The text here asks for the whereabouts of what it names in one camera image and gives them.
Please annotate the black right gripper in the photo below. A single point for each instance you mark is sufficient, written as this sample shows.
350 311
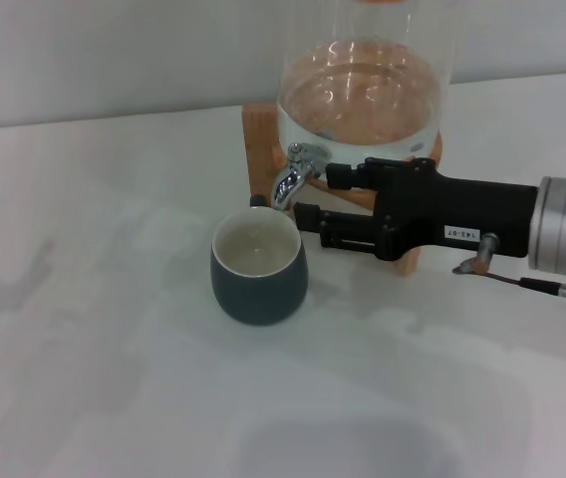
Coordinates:
452 214

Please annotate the chrome metal faucet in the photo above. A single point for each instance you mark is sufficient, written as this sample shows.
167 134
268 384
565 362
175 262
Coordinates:
290 179

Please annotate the dark blue-grey ceramic cup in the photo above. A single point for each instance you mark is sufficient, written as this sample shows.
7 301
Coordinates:
258 289

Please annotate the wooden dispenser stand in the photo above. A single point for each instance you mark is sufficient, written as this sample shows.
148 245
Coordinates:
260 149

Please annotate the glass water dispenser jar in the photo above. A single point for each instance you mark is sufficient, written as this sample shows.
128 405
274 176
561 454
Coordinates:
363 99

